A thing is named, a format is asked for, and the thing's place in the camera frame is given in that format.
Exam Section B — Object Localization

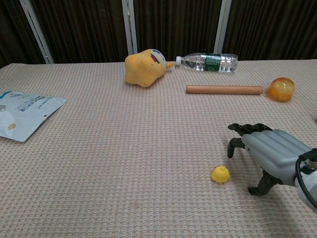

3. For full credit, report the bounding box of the orange transparent dome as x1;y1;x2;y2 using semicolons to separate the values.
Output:
266;77;296;103

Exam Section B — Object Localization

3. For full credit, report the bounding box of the brown wooden rod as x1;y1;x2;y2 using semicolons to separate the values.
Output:
186;85;264;95

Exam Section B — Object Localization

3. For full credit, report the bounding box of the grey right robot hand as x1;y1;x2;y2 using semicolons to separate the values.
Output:
227;123;313;197

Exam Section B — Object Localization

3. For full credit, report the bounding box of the light blue snack pouch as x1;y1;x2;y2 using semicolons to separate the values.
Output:
0;90;67;142

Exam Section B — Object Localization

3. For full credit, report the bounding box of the beige woven table mat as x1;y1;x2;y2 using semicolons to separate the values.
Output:
0;59;317;238

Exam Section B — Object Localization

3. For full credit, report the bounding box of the dark brown curtain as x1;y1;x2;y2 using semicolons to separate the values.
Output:
0;0;317;69

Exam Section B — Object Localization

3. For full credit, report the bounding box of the clear plastic water bottle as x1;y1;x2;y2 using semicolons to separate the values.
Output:
175;52;239;73

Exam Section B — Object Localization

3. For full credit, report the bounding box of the white metal frame post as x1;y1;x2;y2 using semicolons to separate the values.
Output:
121;0;138;55
19;0;54;64
213;0;232;54

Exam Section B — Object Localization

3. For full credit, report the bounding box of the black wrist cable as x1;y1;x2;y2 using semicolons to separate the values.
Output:
295;152;317;209

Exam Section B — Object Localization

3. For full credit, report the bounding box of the yellow plush toy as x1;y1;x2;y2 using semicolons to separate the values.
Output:
124;49;175;88

